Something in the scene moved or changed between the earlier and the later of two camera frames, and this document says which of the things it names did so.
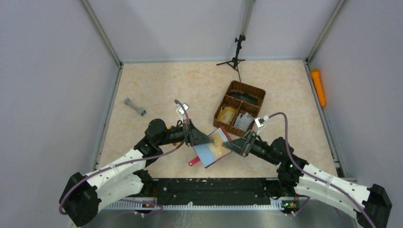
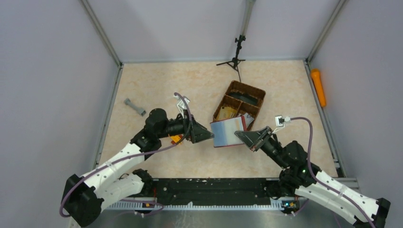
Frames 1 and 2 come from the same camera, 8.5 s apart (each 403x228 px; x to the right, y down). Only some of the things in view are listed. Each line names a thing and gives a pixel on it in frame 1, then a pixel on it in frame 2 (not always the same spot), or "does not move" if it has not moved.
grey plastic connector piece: x=140 y=110 does not move
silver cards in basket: x=243 y=121 does not move
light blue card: x=204 y=153 to x=224 y=131
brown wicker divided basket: x=239 y=107 does not move
